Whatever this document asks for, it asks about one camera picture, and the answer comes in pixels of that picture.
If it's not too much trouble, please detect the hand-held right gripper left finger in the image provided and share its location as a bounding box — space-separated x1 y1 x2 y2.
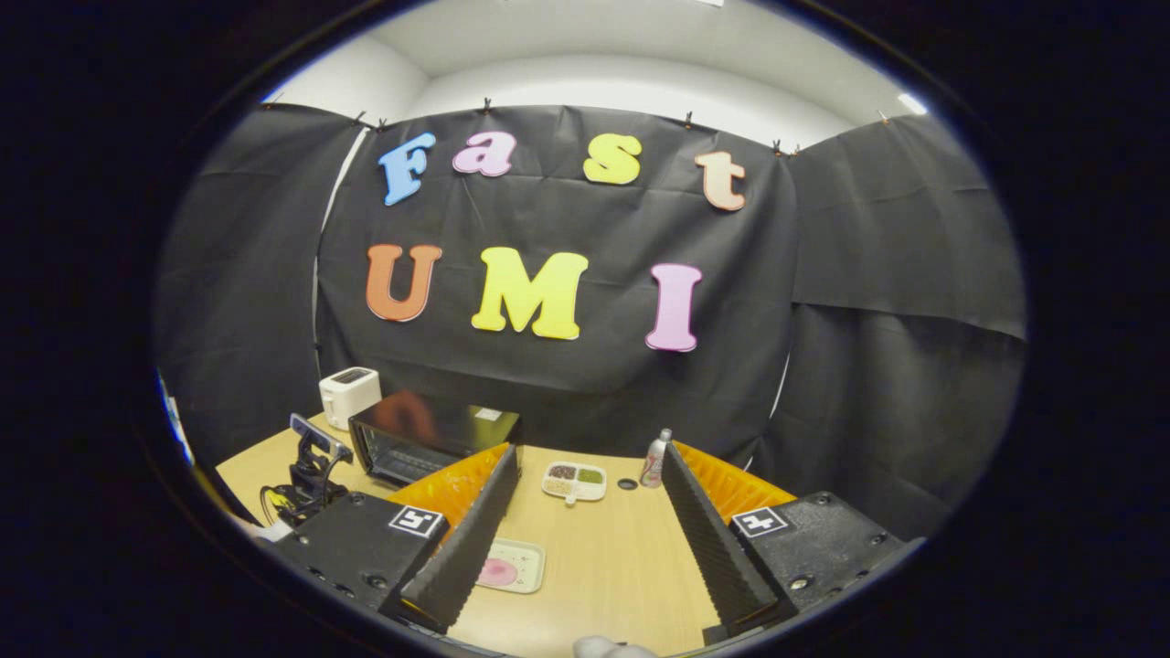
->
272 443 522 635

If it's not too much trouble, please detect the cream food plate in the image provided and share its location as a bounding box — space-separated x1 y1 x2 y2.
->
475 537 548 595

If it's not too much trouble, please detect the black backdrop cloth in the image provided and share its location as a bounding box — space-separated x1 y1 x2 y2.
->
154 102 1026 542

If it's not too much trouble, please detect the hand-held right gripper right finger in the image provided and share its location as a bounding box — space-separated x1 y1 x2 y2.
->
660 440 906 637

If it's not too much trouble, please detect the pink label drink bottle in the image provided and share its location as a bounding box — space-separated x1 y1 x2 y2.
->
640 428 674 489

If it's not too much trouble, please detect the row of black cloth clips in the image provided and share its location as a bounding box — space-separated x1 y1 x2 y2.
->
265 90 892 154

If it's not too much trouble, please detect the white divided dish of grains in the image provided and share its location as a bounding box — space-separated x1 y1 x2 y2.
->
541 462 608 507

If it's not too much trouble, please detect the black electric oven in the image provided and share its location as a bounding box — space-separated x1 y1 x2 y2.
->
348 391 522 488

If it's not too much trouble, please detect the white toaster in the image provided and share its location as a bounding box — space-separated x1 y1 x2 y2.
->
318 366 383 431

